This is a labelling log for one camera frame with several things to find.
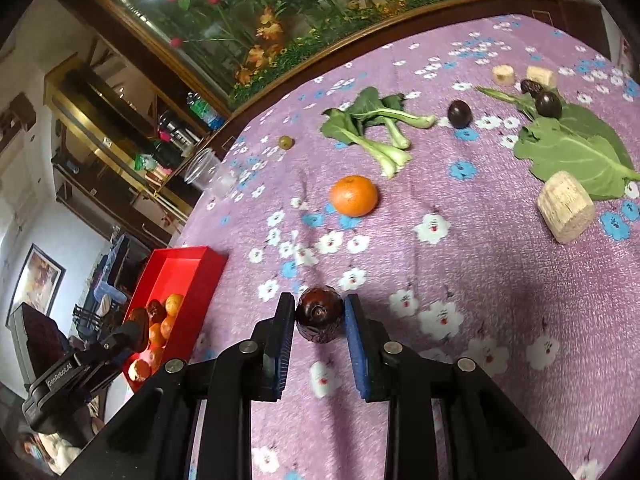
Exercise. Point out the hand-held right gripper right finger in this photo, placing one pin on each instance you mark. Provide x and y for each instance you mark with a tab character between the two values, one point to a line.
357	350

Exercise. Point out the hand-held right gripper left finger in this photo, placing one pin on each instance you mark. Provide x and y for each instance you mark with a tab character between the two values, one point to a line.
285	340

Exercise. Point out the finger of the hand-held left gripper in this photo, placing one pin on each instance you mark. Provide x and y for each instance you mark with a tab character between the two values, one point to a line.
120	340

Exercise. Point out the round dark red date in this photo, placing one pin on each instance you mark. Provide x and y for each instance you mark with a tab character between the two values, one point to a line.
320	315

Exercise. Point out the red plastic box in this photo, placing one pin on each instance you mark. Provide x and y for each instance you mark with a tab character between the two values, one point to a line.
200	280

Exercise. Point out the dark monitor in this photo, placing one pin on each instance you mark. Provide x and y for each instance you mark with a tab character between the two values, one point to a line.
35	342

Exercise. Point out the blue plastic stool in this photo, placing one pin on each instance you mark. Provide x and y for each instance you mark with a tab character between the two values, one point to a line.
107	270

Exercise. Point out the clear plastic container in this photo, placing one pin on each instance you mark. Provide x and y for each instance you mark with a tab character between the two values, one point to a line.
202	170

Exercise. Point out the small green olive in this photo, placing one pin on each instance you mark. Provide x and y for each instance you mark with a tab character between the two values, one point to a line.
285	141

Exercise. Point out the green plastic bottle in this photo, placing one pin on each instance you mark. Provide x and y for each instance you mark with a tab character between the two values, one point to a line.
202	107

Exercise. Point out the large beige pressed-wood cylinder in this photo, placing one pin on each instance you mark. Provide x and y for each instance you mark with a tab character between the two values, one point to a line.
566	206

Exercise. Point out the dark purple plum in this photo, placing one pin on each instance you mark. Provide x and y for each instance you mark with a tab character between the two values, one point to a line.
548	103
459	113

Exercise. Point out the small beige pressed-wood cylinder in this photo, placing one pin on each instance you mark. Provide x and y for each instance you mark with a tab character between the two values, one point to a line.
541	76
503	74

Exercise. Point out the long-stemmed green cabbage leaf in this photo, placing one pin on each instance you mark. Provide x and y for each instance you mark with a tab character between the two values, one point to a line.
590	120

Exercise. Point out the glass tank with artificial plants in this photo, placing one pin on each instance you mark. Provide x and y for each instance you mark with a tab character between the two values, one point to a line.
300	10

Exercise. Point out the framed wall picture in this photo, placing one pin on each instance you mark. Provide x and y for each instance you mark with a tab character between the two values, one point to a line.
37	280

